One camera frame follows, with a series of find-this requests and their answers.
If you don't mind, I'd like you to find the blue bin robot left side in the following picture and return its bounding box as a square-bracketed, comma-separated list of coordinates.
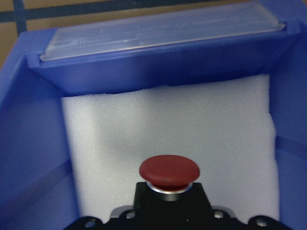
[0, 0, 307, 230]

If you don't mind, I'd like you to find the white foam pad left bin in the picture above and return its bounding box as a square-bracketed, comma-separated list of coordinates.
[61, 75, 280, 222]

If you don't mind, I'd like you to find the red push button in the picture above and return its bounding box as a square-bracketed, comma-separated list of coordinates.
[133, 155, 212, 213]

